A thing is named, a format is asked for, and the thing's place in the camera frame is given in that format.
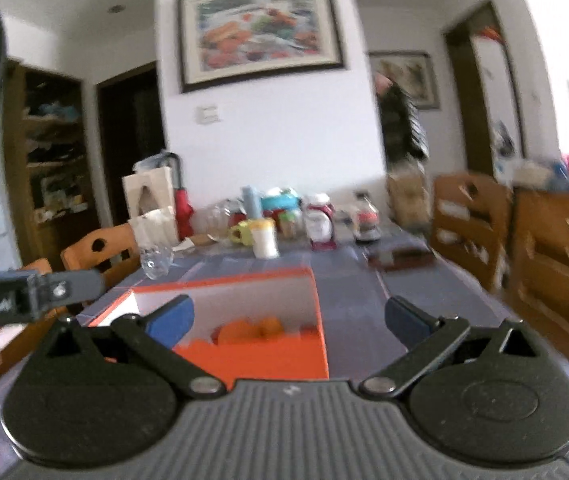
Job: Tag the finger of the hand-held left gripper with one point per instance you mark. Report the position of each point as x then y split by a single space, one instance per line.
77 284

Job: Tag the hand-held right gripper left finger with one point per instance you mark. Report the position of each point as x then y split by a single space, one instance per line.
172 321

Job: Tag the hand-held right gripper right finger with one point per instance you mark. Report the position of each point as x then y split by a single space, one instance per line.
404 320

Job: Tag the orange cardboard box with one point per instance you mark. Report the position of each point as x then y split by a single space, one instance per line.
264 360

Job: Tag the clear drinking glass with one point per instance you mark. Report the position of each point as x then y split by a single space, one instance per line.
157 261

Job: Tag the blue plaid tablecloth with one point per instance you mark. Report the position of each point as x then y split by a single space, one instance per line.
344 280

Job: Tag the dark bottle with white cap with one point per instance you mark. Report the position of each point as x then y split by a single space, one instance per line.
367 217

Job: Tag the clear glass jar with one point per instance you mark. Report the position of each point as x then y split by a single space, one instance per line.
217 220

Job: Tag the red folded umbrella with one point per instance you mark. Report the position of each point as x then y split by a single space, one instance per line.
183 210

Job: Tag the yellow mug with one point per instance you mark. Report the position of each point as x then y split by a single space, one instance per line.
240 232

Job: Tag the paper bag with window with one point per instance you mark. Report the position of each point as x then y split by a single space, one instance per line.
132 182

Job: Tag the brown cardboard box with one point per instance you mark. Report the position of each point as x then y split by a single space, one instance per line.
407 200

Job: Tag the white cup with yellow lid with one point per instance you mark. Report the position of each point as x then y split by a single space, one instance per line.
265 239

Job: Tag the dark wooden shelf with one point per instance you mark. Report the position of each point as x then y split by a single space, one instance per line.
49 160

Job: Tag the bottle with pink lid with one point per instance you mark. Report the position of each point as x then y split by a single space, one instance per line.
320 222

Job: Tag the light blue can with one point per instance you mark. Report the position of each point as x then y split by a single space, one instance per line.
250 200

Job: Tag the jar with green lid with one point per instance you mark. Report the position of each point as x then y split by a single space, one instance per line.
290 222

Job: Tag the teal container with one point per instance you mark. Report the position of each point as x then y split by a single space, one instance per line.
280 202

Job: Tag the hanging black jacket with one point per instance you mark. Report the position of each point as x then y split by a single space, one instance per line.
399 125

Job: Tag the small framed picture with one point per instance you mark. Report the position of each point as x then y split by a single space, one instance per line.
414 75

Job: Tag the recessed ceiling light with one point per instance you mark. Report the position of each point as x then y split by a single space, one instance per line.
115 9

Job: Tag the large framed painting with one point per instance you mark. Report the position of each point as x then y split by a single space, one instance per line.
259 30

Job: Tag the white wall switch panel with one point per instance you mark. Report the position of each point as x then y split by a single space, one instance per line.
208 114

